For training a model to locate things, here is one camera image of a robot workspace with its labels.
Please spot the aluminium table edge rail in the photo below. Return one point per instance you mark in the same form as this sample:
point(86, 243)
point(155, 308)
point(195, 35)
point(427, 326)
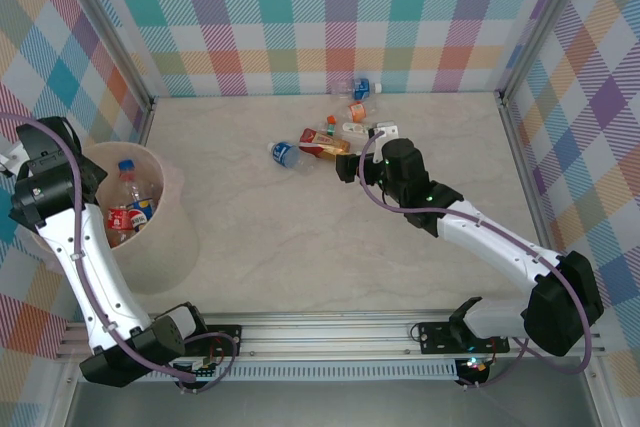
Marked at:
point(144, 124)
point(522, 157)

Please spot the orange label bottle orange cap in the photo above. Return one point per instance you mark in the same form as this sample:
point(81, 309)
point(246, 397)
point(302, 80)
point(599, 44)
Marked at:
point(357, 110)

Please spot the small bottle orange cap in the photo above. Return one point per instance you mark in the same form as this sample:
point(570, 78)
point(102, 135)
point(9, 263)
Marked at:
point(331, 121)

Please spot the small black electronics box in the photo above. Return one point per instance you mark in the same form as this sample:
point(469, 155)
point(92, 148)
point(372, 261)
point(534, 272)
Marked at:
point(200, 372)
point(472, 366)

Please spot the white right gripper bracket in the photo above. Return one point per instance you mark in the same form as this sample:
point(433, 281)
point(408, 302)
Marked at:
point(387, 128)

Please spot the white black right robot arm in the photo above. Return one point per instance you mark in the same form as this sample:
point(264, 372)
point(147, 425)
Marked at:
point(485, 247)

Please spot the blue label bottle white cap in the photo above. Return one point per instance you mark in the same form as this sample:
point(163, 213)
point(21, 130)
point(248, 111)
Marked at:
point(361, 89)

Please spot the aluminium mounting rail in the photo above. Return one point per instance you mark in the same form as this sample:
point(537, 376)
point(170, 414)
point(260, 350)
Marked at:
point(325, 334)

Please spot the beige round bin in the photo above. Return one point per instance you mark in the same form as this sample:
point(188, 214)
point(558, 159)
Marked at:
point(165, 247)

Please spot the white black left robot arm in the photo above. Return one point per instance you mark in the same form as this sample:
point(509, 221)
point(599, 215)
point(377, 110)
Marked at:
point(105, 272)

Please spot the white left gripper bracket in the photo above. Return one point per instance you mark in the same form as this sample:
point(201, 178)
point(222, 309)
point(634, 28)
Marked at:
point(10, 159)

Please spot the blue yellow label cola bottle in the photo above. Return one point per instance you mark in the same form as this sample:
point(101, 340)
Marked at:
point(141, 212)

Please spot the white gripper bracket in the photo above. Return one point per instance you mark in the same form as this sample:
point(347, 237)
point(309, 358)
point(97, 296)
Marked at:
point(10, 159)
point(387, 128)

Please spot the white green small bottle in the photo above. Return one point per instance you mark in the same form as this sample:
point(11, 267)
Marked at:
point(355, 128)

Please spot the aluminium frame post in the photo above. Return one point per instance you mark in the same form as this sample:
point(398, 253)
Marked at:
point(111, 29)
point(541, 22)

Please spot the grey metal panel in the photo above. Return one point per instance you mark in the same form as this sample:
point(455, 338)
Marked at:
point(325, 407)

